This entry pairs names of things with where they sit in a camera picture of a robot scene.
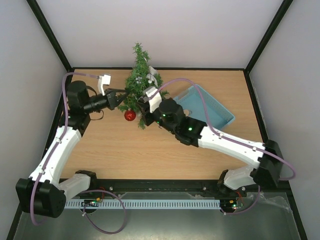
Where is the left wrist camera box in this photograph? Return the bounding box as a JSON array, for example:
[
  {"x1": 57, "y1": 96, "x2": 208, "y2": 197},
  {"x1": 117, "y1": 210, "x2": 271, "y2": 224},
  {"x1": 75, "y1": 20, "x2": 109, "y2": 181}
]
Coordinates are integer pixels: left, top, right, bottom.
[{"x1": 97, "y1": 74, "x2": 111, "y2": 96}]

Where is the white cable duct rail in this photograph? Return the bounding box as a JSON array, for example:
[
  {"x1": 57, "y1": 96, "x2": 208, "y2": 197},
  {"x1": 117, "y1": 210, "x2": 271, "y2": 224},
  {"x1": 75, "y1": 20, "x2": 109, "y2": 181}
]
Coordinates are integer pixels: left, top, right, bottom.
[{"x1": 64, "y1": 199, "x2": 221, "y2": 210}]

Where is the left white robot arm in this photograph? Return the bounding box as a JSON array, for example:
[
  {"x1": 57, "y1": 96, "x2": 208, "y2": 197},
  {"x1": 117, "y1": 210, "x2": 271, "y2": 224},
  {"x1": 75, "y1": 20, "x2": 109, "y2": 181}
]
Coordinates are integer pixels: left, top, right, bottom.
[{"x1": 15, "y1": 80, "x2": 129, "y2": 218}]

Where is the red ball ornament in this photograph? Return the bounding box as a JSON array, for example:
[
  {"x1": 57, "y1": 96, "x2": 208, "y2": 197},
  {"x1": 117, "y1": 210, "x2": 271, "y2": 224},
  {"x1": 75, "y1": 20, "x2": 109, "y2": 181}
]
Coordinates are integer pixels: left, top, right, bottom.
[{"x1": 124, "y1": 109, "x2": 137, "y2": 122}]

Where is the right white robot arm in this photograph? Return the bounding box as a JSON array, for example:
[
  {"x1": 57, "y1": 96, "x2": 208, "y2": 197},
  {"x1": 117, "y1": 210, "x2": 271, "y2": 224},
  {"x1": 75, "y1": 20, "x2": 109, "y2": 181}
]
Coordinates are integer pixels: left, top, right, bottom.
[{"x1": 137, "y1": 97, "x2": 284, "y2": 196}]

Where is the black frame rail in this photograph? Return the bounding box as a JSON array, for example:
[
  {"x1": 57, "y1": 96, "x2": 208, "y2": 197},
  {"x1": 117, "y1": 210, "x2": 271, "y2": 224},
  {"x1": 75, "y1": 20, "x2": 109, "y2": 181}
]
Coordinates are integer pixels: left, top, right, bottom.
[{"x1": 30, "y1": 178, "x2": 291, "y2": 197}]

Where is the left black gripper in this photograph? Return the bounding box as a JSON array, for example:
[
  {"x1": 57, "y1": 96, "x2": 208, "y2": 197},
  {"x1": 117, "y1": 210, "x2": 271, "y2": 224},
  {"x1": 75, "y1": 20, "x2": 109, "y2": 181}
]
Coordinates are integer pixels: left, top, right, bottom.
[{"x1": 83, "y1": 88, "x2": 130, "y2": 114}]

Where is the white mesh bow ornament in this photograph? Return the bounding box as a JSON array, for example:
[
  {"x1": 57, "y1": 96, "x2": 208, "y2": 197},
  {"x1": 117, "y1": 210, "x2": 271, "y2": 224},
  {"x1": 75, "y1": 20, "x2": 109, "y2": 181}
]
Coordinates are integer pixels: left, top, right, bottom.
[{"x1": 146, "y1": 66, "x2": 163, "y2": 88}]

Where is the small green christmas tree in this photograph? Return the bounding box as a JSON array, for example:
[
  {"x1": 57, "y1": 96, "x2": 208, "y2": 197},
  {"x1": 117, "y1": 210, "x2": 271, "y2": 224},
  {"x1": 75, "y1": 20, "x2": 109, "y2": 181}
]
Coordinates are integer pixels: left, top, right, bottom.
[{"x1": 125, "y1": 42, "x2": 158, "y2": 130}]

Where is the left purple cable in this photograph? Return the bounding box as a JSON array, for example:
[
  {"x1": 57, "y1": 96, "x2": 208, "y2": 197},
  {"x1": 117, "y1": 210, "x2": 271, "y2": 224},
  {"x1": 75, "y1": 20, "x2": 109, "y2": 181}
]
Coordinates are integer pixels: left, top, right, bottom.
[{"x1": 30, "y1": 72, "x2": 129, "y2": 235}]

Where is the light blue plastic basket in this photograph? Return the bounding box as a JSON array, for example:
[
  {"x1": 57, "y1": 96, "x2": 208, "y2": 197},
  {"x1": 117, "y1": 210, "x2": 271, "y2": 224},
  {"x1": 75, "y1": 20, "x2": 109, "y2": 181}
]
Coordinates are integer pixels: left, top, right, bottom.
[{"x1": 173, "y1": 84, "x2": 236, "y2": 130}]

